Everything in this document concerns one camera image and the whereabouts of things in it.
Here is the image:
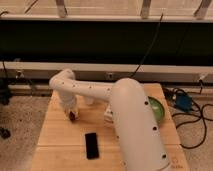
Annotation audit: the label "dark red pepper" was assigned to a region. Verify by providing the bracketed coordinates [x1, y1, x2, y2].
[69, 112, 76, 121]

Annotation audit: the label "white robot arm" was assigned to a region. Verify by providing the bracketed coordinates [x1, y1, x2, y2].
[49, 69, 172, 171]

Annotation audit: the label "white small box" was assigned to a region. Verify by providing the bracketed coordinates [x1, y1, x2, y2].
[104, 106, 113, 122]

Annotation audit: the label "wooden table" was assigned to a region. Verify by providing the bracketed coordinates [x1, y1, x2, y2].
[30, 83, 190, 171]

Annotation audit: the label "black rectangular phone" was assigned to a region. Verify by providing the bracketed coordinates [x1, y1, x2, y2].
[85, 133, 99, 159]

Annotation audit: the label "black object on floor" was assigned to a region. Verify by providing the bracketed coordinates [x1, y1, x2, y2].
[0, 127, 11, 139]

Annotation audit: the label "green bowl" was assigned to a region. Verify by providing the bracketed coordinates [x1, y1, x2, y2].
[148, 96, 165, 123]

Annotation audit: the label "blue power box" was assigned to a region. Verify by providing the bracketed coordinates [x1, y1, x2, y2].
[175, 94, 192, 111]

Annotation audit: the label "black hanging cable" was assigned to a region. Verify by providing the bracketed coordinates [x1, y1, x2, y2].
[130, 12, 164, 80]

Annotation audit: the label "black floor cables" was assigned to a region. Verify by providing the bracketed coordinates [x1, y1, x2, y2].
[164, 87, 213, 150]

